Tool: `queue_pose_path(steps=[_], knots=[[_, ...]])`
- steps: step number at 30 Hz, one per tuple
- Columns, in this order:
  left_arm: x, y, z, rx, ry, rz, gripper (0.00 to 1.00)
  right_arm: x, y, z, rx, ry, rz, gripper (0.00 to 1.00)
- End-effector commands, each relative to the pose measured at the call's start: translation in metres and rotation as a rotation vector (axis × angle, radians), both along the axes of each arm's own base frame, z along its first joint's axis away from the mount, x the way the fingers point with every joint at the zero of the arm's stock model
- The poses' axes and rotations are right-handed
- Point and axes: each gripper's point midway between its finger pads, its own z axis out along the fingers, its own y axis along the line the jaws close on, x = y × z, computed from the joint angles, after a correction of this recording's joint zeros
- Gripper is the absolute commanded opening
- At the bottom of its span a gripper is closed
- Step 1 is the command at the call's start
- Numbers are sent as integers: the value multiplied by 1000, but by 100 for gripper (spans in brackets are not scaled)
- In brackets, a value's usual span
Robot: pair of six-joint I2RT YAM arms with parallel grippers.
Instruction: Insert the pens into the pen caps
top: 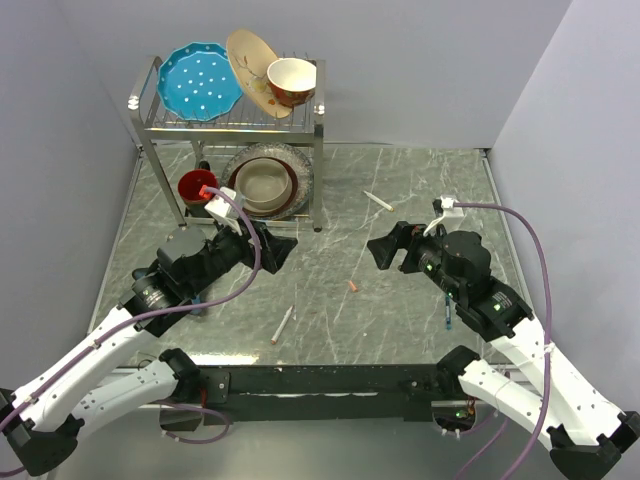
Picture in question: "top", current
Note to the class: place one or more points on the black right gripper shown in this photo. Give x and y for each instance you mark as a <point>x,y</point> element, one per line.
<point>409,236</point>

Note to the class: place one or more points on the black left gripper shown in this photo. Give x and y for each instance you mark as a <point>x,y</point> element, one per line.
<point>273,248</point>

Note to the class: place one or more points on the white pen yellow end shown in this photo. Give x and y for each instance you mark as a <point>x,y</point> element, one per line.
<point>379,201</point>

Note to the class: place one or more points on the white pen orange end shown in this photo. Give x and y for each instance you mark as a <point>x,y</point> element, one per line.
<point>287,316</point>

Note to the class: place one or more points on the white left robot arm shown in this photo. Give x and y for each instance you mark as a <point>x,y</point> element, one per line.
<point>44,420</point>

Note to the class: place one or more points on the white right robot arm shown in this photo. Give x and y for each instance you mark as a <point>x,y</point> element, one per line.
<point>584,433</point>

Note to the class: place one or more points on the blue pen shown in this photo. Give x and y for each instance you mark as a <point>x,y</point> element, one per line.
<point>448,316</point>

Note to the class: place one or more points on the beige ceramic bowl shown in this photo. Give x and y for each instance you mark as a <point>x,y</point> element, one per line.
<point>265,184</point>

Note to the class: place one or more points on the steel dish rack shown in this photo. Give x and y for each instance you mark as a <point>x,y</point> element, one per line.
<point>244,125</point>

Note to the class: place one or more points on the red mug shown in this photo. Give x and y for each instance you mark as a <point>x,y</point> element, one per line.
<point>189,189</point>

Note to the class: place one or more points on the blue star-shaped dish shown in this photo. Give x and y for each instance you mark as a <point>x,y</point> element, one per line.
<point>140,274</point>

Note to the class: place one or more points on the red and white bowl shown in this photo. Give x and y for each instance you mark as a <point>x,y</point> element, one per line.
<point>292,80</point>

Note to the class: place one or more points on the blue polka dot plate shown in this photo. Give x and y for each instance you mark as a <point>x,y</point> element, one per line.
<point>197,83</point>

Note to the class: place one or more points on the beige floral plate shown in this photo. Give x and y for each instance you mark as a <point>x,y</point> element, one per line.
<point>250,56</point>

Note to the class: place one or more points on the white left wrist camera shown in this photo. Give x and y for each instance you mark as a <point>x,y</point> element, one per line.
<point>220,209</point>

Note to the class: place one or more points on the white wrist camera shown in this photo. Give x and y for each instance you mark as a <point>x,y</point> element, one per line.
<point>220,209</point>
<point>447,214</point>

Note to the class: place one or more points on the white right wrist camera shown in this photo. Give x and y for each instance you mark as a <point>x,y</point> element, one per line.
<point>447,214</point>

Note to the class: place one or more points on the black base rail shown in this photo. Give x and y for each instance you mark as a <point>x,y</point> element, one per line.
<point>413,393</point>

